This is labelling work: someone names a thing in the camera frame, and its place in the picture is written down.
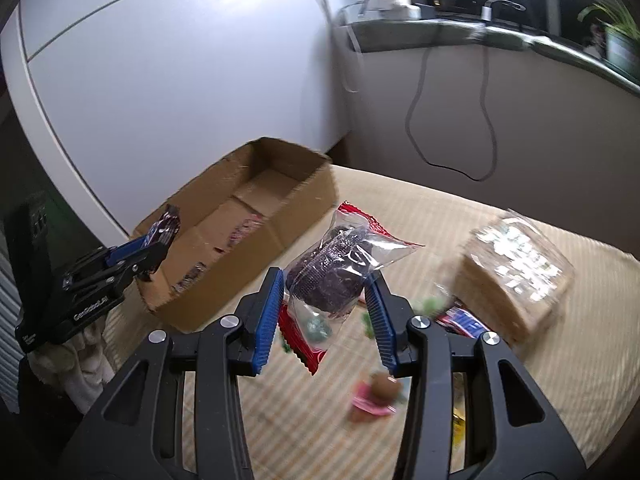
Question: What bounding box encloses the grey hanging cable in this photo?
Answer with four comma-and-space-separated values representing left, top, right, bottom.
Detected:
404, 46, 482, 181

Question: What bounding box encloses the red snack packet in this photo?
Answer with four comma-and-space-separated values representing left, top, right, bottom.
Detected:
278, 199, 421, 376

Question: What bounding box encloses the grey stone window ledge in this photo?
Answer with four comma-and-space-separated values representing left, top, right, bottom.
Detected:
340, 18, 639, 96

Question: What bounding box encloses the brown cardboard box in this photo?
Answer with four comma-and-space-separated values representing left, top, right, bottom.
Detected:
137, 138, 337, 332

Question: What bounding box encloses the Snickers chocolate bar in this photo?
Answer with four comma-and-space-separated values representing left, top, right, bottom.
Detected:
435, 307, 489, 339

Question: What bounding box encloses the dark candy bar wrapper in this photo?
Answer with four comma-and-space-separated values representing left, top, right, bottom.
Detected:
142, 204, 181, 247

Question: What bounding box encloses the white device on ledge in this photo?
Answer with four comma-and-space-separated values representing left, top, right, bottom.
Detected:
364, 0, 422, 21

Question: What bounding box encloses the potted green plant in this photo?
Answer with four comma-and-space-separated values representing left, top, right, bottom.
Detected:
577, 0, 639, 80

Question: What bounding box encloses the clear bag purple snack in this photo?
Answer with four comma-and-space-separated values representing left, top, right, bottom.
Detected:
284, 207, 426, 352

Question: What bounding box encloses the white cabinet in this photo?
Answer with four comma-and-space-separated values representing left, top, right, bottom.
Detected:
1, 0, 356, 245

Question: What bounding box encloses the pink wrapped round snack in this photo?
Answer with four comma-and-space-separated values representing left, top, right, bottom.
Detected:
347, 372, 402, 424

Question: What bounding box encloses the bagged sliced bread loaf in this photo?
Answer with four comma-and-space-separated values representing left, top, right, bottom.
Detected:
456, 210, 575, 350

